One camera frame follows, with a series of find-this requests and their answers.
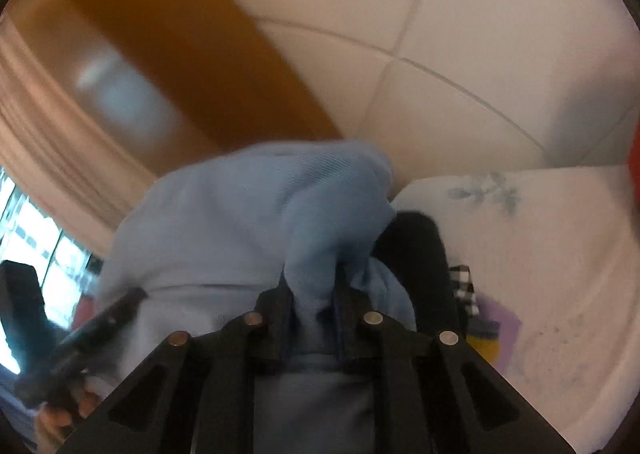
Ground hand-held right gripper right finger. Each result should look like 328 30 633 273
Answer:
332 274 576 454

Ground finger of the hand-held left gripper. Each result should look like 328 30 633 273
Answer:
15 287 149 410

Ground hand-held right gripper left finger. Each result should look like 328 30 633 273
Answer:
55 279 297 454

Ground light blue shorts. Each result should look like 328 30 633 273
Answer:
95 139 418 454

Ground stack of folded clothes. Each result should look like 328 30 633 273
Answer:
372 211 523 370

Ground person's left hand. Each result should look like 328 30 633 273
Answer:
35 379 108 452

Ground dark object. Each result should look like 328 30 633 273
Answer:
0 259 57 370

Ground window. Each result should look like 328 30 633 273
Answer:
0 169 103 375

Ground beige curtain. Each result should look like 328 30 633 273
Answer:
0 19 161 255

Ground white floral bedsheet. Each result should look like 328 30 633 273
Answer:
390 164 640 454

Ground brown wooden cabinet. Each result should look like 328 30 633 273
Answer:
0 0 346 175

